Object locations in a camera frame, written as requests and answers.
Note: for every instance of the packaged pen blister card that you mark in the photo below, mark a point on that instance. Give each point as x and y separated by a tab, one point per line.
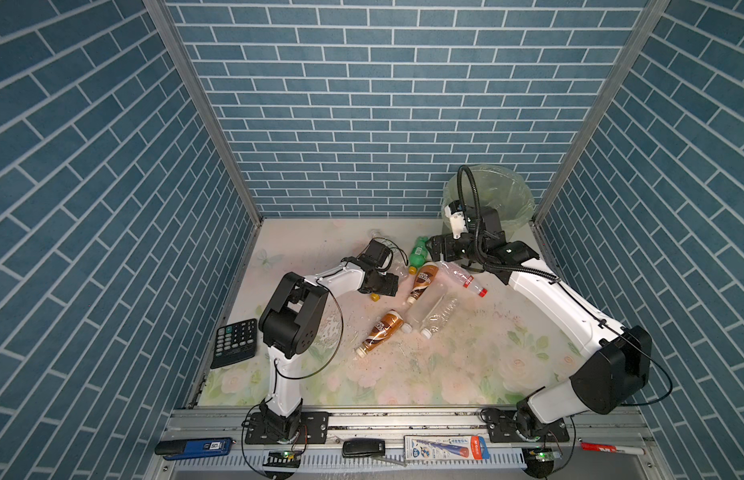
445	448

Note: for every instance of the brown coffee bottle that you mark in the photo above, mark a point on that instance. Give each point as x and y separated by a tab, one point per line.
423	280
383	330

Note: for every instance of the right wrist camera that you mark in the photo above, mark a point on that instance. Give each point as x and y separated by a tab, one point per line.
457	220

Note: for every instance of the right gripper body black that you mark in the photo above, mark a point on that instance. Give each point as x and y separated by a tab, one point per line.
457	248

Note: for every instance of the aluminium front rail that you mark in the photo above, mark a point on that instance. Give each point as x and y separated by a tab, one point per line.
551	459

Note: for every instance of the red white marker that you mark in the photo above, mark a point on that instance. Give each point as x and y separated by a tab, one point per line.
628	450

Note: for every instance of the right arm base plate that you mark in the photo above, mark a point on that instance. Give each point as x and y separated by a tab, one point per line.
508	426

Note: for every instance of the blue black handheld device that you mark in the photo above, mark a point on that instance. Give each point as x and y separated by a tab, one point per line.
175	450

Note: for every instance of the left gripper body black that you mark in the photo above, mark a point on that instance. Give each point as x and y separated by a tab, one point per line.
383	283

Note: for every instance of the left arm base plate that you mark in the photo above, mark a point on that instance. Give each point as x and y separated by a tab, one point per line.
312	428

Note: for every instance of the brown coffee bottle upper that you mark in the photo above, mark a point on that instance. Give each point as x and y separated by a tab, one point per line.
423	280

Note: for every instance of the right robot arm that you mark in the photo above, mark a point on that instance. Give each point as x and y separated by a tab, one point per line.
617	358

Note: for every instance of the pink label red cap bottle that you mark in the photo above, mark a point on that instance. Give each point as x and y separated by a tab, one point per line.
463	278

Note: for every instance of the green Sprite bottle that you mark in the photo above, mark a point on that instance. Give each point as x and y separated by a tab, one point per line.
419	255

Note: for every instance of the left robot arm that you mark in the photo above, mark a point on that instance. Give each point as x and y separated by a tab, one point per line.
290	322

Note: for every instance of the clear crushed water bottle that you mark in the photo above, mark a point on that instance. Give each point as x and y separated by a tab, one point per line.
438	317

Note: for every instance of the green plastic bin liner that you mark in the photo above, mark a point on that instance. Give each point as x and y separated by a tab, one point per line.
498	187

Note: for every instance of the frosted clear bottle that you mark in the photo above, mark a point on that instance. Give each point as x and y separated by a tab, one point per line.
417	313

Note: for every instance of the brown coffee bottle lower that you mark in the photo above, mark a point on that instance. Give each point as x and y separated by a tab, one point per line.
383	330

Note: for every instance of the black calculator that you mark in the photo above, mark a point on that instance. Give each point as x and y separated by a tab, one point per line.
235	343

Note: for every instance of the black car key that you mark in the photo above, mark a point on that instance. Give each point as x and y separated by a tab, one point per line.
363	448

